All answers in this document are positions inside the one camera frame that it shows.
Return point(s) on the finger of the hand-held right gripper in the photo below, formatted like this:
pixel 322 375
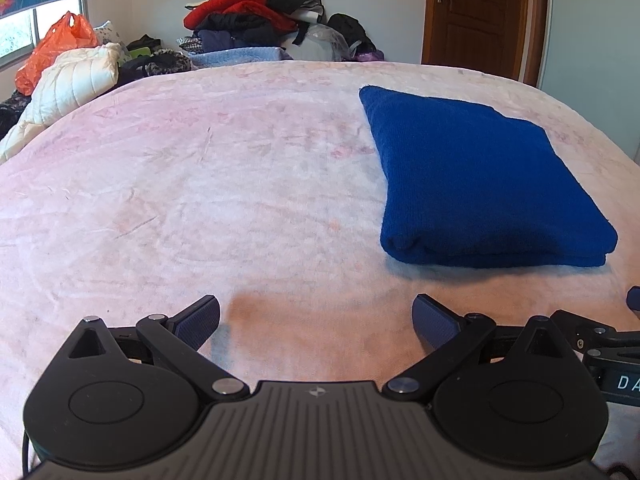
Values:
pixel 634 300
pixel 582 332

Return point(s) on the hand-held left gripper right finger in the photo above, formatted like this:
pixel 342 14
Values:
pixel 434 322

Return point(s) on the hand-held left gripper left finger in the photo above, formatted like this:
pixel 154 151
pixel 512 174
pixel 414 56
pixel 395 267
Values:
pixel 197 322

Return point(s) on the blue beaded sweater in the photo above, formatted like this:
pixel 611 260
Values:
pixel 475 175

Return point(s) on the pile of clothes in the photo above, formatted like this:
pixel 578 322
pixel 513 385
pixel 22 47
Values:
pixel 250 10

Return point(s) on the pink blanket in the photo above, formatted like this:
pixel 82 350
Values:
pixel 200 185

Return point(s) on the leopard print cloth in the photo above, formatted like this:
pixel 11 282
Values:
pixel 167 62

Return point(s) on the white wardrobe with flower print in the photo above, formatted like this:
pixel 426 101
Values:
pixel 590 35

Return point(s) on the white quilted jacket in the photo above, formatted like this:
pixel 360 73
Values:
pixel 70 85

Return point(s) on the light blue towel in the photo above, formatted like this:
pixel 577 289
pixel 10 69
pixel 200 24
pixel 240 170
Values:
pixel 240 56

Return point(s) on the purple bag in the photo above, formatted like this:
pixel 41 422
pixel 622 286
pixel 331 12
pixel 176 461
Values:
pixel 371 56

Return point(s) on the green and black bag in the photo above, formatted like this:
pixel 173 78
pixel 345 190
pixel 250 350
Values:
pixel 142 49

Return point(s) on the black patterned cloth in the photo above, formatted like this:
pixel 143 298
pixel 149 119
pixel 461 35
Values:
pixel 12 112

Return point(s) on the clear plastic bag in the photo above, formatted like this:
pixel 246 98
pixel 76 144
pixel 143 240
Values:
pixel 320 45

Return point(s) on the white floral cloth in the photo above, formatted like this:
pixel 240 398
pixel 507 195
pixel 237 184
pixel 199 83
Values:
pixel 107 35

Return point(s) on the orange plastic bag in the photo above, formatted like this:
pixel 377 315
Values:
pixel 55 50

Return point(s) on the brown wooden door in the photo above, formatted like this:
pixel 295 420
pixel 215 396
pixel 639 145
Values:
pixel 475 15

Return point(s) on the window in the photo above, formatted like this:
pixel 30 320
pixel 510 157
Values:
pixel 20 32

